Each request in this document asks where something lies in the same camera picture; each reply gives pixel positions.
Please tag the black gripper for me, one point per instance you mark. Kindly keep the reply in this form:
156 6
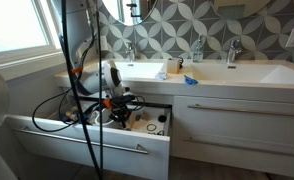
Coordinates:
120 112

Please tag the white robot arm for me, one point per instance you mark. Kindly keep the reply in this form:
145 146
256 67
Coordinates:
78 32

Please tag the white curved drawer divider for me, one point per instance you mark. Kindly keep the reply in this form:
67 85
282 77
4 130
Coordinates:
101 118

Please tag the small brown object in drawer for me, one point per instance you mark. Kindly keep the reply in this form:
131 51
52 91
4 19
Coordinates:
145 116

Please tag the open white vanity drawer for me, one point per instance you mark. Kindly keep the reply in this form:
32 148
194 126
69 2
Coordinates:
140 150

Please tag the toiletries pile in drawer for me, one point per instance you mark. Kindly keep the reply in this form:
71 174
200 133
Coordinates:
70 116

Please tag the small dark square object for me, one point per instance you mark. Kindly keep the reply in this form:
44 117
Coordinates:
137 117

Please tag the black round small object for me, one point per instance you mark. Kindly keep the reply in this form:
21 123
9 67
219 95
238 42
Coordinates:
162 118

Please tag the white rectangular sink basin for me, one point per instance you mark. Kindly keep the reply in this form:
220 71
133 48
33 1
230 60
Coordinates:
139 69

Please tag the crumpled white tissue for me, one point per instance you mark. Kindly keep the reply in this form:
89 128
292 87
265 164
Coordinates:
161 75

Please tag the chrome faucet near window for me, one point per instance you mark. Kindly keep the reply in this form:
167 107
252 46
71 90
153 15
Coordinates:
131 51

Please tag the white square container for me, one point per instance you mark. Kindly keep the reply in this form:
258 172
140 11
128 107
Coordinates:
173 66

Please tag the blue cloth item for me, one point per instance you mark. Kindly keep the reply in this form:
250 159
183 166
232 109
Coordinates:
190 81

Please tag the clear glass soap bottle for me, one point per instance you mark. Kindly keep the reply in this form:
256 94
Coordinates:
198 50

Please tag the closed white vanity drawers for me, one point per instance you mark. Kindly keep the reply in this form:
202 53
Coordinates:
253 135

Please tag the round wall mirror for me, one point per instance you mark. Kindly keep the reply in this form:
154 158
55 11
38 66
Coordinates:
130 12

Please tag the window with white frame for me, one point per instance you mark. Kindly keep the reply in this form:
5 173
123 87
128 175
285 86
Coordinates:
28 37

